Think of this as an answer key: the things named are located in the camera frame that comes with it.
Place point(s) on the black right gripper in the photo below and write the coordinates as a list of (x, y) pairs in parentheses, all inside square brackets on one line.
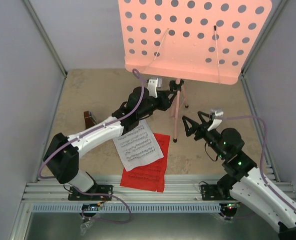
[(195, 126)]

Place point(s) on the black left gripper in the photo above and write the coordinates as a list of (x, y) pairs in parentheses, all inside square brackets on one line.
[(163, 95)]

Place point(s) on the white sheet music page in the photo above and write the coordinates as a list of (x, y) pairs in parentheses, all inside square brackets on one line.
[(138, 147)]

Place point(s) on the pink music stand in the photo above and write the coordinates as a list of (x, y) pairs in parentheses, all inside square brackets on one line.
[(206, 40)]

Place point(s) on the red paper sheet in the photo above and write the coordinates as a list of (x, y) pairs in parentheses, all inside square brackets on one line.
[(150, 177)]

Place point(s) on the brown wooden metronome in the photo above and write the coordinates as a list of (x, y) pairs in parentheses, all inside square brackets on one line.
[(89, 119)]

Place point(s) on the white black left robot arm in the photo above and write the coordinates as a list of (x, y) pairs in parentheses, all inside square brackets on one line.
[(64, 152)]

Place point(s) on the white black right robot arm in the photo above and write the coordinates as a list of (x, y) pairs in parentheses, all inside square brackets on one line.
[(245, 181)]

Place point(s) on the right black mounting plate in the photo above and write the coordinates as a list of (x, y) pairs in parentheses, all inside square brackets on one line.
[(210, 192)]

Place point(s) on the black mounting plate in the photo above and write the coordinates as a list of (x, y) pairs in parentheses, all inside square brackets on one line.
[(100, 189), (210, 192)]

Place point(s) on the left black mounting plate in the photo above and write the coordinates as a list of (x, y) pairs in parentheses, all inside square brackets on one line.
[(100, 189)]

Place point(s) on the clear plastic bag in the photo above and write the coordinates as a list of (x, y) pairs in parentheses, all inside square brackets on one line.
[(86, 225)]

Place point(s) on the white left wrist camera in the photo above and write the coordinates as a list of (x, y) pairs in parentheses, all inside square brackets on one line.
[(153, 85)]

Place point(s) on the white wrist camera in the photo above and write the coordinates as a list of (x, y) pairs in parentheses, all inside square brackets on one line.
[(153, 85), (216, 115)]

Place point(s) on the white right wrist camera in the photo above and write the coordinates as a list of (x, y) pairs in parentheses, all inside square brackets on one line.
[(216, 115)]

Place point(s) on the aluminium right corner frame post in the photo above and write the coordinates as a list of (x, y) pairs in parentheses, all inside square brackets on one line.
[(258, 80)]

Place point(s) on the aluminium corner frame post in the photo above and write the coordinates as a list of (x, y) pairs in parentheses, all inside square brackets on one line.
[(36, 20), (258, 80)]

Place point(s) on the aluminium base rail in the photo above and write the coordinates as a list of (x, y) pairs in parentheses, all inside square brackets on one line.
[(177, 188)]

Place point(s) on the aluminium left corner frame post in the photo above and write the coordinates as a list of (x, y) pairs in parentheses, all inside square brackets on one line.
[(36, 20)]

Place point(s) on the grey slotted cable duct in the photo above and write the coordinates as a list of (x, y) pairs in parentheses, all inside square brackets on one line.
[(118, 208)]

